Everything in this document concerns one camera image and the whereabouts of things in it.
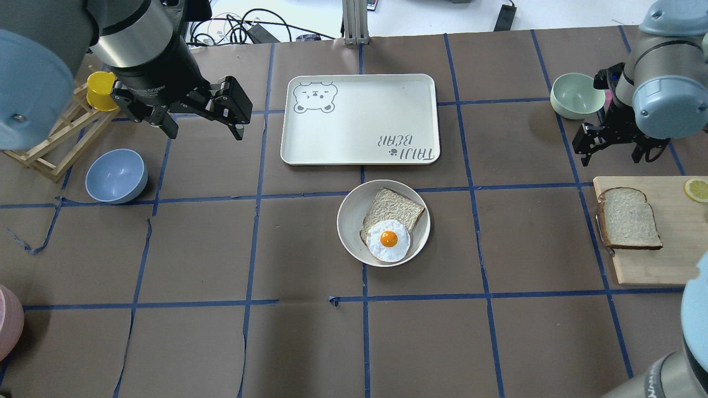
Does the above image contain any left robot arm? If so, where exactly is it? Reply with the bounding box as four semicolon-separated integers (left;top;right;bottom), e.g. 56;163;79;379
1;1;253;150

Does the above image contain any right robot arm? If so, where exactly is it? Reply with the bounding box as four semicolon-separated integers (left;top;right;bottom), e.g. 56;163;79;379
572;1;706;397

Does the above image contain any wooden cutting board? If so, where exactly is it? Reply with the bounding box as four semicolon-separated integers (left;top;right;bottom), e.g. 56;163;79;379
592;176;707;286

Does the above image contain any wooden mug rack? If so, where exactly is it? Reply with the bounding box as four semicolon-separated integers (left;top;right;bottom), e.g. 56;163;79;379
2;81;121;183

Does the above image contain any lemon slice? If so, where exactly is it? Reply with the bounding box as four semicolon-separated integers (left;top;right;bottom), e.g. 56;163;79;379
683;178;708;203

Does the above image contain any white round plate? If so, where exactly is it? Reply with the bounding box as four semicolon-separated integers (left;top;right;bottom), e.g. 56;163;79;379
336;180;432;268

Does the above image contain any pink bowl with ice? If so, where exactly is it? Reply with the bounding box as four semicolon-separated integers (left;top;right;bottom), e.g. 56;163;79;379
1;285;24;361

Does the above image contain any yellow mug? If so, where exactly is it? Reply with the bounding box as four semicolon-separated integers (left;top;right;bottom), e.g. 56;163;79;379
86;71;119;112

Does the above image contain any green bowl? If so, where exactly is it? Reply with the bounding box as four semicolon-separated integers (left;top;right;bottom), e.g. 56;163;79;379
550;72;606;120

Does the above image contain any blue bowl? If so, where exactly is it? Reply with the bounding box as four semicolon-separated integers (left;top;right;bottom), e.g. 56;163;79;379
84;148;148;205

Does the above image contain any black power adapter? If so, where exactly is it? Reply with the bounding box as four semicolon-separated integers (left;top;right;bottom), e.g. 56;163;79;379
493;2;517;32

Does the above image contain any bread slice on plate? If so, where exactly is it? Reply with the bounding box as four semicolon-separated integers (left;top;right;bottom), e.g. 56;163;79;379
360;188;426;242

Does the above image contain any bread slice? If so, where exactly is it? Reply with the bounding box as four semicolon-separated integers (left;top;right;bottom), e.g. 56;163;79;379
598;187;663;251
360;188;426;242

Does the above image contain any cream bear tray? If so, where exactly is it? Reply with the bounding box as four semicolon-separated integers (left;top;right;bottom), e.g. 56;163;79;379
280;74;441;166

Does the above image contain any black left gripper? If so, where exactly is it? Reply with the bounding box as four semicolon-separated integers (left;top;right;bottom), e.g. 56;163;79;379
108;37;253;141

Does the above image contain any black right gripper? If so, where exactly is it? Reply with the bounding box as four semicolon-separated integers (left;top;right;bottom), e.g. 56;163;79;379
572;62;671;167

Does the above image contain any aluminium frame post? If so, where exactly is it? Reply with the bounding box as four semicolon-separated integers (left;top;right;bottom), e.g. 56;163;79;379
342;0;370;45

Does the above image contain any fried egg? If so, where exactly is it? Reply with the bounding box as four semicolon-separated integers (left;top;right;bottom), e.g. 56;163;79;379
365;219;410;264

